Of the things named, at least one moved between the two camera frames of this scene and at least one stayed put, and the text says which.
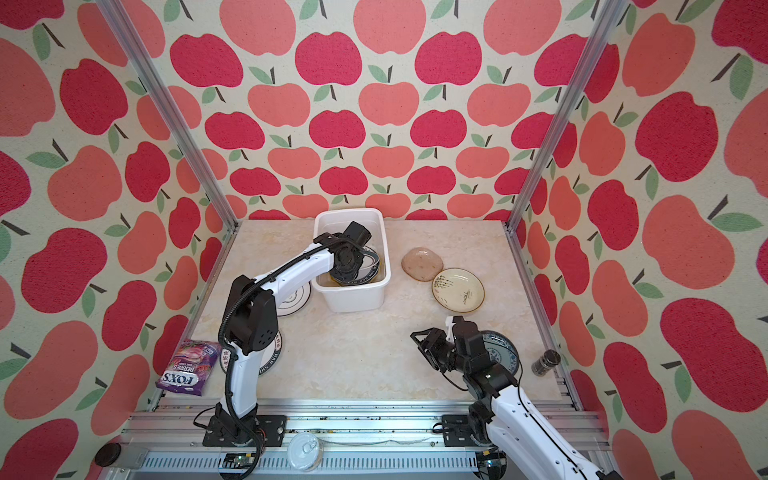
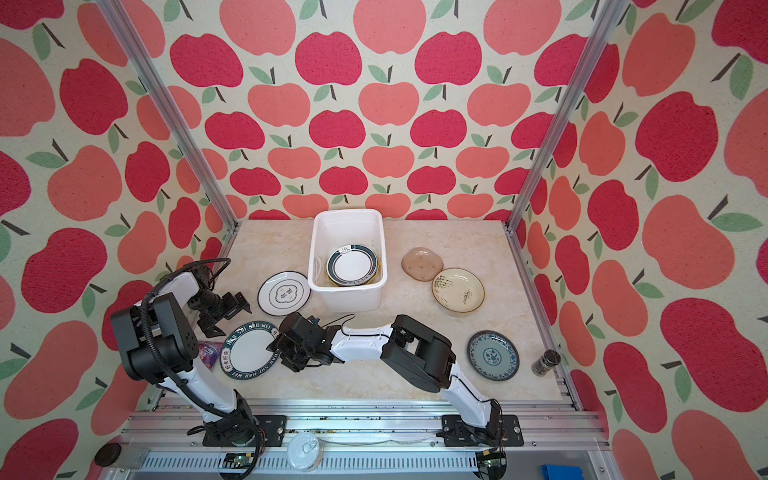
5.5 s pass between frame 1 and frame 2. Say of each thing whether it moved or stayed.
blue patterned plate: stayed
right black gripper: moved
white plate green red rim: stayed
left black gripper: moved
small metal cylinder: stayed
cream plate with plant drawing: stayed
